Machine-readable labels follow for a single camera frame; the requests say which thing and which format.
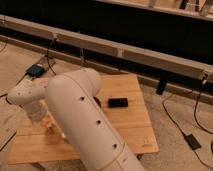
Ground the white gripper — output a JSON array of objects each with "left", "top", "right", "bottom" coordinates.
[{"left": 25, "top": 101, "right": 47, "bottom": 122}]

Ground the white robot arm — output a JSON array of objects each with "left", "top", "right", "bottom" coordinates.
[{"left": 7, "top": 68, "right": 145, "bottom": 171}]

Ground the dark ceramic bowl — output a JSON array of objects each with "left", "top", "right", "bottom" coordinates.
[{"left": 94, "top": 97, "right": 102, "bottom": 107}]

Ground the wooden table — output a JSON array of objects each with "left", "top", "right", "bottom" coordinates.
[{"left": 7, "top": 74, "right": 159, "bottom": 164}]

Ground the black power adapter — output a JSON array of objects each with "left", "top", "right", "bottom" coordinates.
[{"left": 26, "top": 64, "right": 45, "bottom": 78}]

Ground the small black box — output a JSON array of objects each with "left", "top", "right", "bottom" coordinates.
[{"left": 108, "top": 98, "right": 128, "bottom": 108}]

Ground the long wooden beam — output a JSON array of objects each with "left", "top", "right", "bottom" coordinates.
[{"left": 0, "top": 14, "right": 213, "bottom": 80}]

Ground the black floor adapter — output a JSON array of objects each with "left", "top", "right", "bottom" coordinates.
[{"left": 185, "top": 134, "right": 201, "bottom": 150}]

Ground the black floor cable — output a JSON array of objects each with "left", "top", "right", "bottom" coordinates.
[{"left": 161, "top": 79, "right": 213, "bottom": 168}]

